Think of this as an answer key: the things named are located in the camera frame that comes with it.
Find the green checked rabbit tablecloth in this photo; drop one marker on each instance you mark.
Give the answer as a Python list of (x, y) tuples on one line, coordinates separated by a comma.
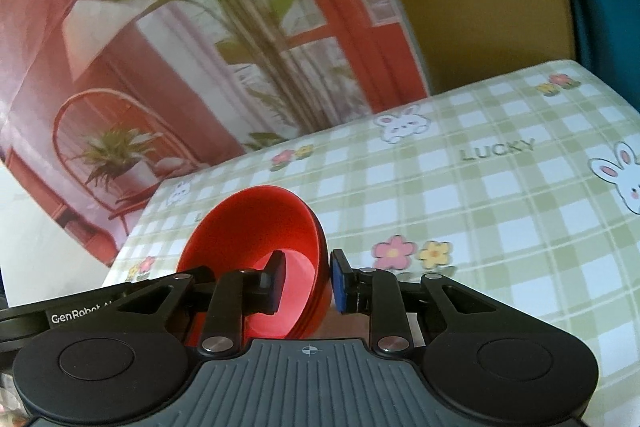
[(475, 217)]

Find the printed plant backdrop cloth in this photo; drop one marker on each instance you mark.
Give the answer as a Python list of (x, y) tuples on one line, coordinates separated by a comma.
[(175, 32)]

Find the red plastic bowl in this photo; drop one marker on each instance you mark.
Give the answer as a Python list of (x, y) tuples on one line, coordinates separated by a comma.
[(323, 257), (260, 237), (321, 309)]

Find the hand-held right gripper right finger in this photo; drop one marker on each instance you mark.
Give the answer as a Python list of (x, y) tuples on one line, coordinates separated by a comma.
[(340, 282)]

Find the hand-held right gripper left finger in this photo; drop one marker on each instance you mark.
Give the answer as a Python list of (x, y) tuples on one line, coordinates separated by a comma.
[(272, 292)]

